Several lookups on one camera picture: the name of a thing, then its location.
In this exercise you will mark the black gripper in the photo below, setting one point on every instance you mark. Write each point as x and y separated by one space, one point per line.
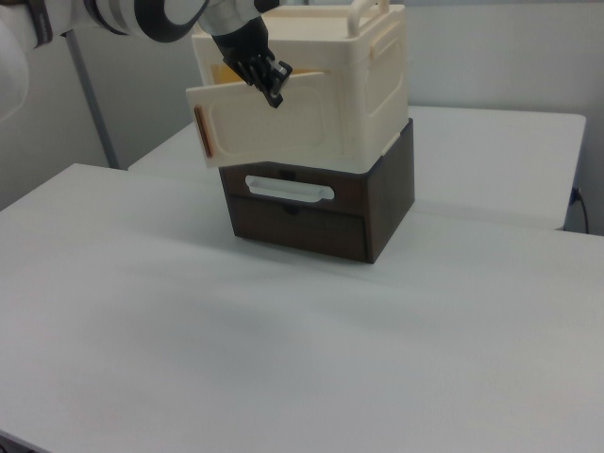
245 52

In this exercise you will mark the cream cabinet door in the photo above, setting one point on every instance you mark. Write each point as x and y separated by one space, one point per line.
269 127

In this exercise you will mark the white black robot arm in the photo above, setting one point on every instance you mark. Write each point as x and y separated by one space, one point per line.
156 19

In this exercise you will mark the cream plastic cabinet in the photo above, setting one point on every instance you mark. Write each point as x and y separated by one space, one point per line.
373 104

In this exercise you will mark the dark brown plain drawer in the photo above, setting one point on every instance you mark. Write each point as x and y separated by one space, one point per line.
302 229

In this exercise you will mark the dark brown drawer box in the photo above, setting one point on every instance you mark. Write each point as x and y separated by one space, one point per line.
387 198

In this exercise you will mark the grey partition post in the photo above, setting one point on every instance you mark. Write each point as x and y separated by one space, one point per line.
92 99

